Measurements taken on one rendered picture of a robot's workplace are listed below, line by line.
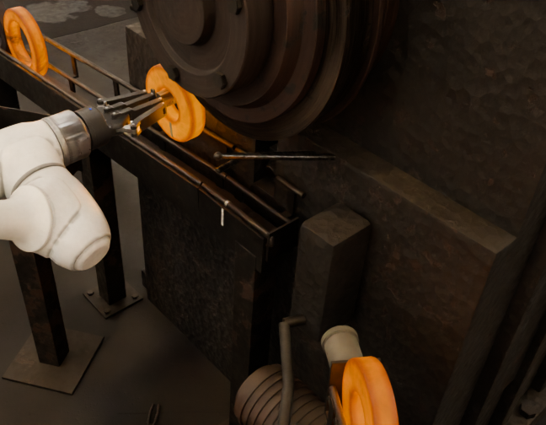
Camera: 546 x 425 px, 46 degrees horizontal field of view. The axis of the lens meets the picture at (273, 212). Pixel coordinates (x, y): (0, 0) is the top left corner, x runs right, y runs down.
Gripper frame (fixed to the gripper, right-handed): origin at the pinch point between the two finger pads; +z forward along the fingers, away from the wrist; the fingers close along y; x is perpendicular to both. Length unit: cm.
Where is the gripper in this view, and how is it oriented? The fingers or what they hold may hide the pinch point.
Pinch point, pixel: (173, 94)
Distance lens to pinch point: 130.3
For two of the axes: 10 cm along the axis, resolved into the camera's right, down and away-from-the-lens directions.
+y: 6.8, 4.9, -5.5
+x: 0.2, -7.6, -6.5
